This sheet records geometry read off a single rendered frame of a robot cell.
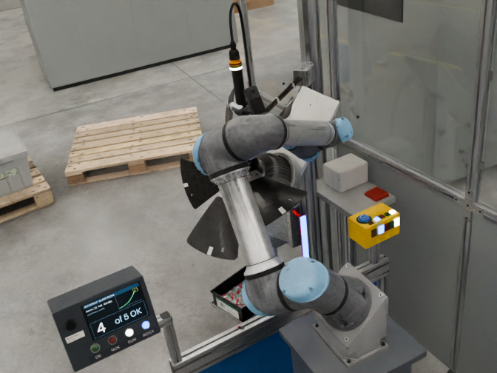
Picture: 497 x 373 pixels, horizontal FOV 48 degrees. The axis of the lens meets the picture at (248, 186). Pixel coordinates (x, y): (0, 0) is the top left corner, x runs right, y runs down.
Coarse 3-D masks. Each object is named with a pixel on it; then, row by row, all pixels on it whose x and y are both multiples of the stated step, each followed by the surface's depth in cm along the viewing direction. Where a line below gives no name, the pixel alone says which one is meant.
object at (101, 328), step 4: (96, 320) 155; (100, 320) 155; (104, 320) 156; (92, 324) 154; (96, 324) 155; (100, 324) 155; (104, 324) 156; (108, 324) 156; (92, 328) 155; (96, 328) 155; (100, 328) 155; (104, 328) 156; (108, 328) 157; (92, 332) 155; (96, 332) 155; (100, 332) 156; (104, 332) 156; (108, 332) 157; (96, 336) 155; (100, 336) 156
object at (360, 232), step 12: (384, 204) 208; (372, 216) 202; (396, 216) 202; (348, 228) 206; (360, 228) 199; (372, 228) 198; (396, 228) 205; (360, 240) 202; (372, 240) 200; (384, 240) 204
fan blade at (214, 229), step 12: (216, 204) 220; (204, 216) 221; (216, 216) 219; (228, 216) 219; (204, 228) 220; (216, 228) 219; (228, 228) 218; (192, 240) 221; (204, 240) 219; (216, 240) 218; (228, 240) 217; (204, 252) 219; (216, 252) 217; (228, 252) 216
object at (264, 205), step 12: (264, 180) 211; (264, 192) 204; (276, 192) 204; (288, 192) 202; (300, 192) 200; (264, 204) 200; (276, 204) 199; (288, 204) 197; (264, 216) 197; (276, 216) 195
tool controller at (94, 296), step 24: (96, 288) 158; (120, 288) 156; (144, 288) 160; (72, 312) 152; (96, 312) 154; (120, 312) 157; (144, 312) 161; (72, 336) 152; (120, 336) 159; (144, 336) 162; (72, 360) 154; (96, 360) 157
